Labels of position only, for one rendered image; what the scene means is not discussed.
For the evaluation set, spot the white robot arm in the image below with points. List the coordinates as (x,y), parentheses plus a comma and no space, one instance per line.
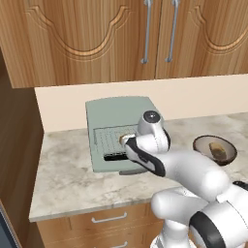
(193,174)

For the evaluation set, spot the toasted bread piece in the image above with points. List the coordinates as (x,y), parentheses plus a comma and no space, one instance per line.
(123,139)

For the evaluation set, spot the grey-green toaster oven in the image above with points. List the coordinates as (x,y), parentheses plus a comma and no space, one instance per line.
(113,113)

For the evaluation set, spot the dark brown bowl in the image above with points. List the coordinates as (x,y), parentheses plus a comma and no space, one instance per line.
(201,147)

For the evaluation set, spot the brown bread slice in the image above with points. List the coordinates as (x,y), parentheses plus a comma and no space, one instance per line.
(218,151)

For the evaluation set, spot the wooden drawer front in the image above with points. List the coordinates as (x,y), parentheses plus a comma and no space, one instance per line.
(97,241)
(135,223)

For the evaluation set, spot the wide wooden cupboard door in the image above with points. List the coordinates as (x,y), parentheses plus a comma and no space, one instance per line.
(64,35)

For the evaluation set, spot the tall wooden side panel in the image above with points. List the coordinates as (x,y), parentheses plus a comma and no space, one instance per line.
(16,145)

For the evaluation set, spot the dark blue-grey appliance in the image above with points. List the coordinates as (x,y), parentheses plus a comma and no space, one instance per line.
(6,229)

